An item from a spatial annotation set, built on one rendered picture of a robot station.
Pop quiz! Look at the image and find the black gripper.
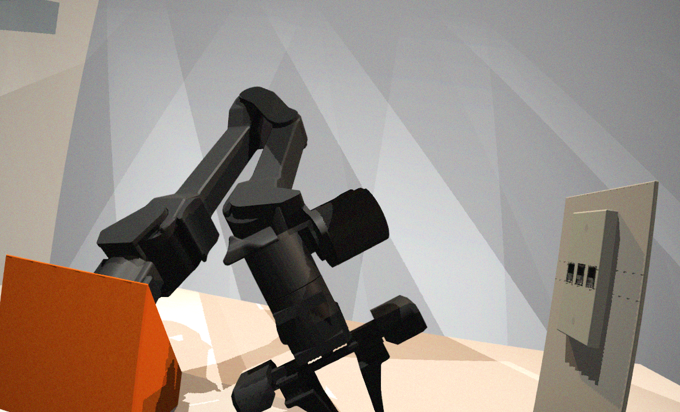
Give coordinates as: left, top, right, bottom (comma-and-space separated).
231, 275, 427, 412

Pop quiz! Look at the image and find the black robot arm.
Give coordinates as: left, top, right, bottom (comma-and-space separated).
94, 86, 389, 304

